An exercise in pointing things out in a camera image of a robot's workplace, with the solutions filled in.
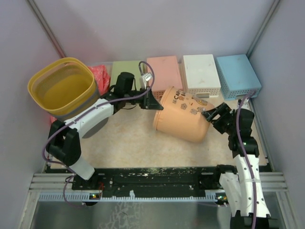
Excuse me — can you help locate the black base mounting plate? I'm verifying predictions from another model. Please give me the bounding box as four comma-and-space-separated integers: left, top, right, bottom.
72, 165, 237, 198

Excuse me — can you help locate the white slotted cable duct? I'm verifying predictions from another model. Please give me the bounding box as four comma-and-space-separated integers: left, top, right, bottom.
38, 192, 232, 202

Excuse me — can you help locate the red plastic bag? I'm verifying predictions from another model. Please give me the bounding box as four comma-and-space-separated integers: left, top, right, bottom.
50, 65, 111, 124

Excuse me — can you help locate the green perforated plastic basket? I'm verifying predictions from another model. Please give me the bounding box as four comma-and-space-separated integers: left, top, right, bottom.
109, 61, 146, 98

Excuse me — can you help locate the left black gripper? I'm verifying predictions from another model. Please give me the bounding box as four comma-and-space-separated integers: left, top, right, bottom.
125, 87, 163, 111

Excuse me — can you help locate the white perforated plastic basket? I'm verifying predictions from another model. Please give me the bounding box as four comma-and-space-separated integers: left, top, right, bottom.
181, 54, 221, 98

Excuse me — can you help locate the grey plastic bin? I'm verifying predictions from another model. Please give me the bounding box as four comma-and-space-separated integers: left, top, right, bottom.
51, 85, 109, 139

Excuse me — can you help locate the blue perforated plastic basket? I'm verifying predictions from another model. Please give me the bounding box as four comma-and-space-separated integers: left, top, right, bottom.
215, 54, 262, 101

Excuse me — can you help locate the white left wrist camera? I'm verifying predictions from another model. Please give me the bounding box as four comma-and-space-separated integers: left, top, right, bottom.
139, 73, 153, 89

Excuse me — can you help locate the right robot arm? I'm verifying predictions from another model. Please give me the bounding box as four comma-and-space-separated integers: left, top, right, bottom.
202, 103, 279, 229

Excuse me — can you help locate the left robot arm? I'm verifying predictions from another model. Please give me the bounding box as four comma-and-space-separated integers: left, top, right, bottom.
42, 71, 163, 189

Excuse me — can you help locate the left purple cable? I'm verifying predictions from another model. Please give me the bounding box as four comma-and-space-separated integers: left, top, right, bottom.
42, 61, 156, 207

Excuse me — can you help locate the pink perforated plastic basket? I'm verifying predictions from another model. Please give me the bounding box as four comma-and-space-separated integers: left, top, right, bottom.
146, 56, 183, 101

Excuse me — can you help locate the aluminium frame rail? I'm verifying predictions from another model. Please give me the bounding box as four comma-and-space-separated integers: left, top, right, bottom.
28, 173, 77, 191

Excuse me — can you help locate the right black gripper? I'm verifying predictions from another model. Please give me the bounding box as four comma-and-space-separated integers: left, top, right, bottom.
201, 102, 236, 135

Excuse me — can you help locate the orange plastic bin liner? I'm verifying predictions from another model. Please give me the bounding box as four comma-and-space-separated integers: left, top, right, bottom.
153, 87, 214, 143

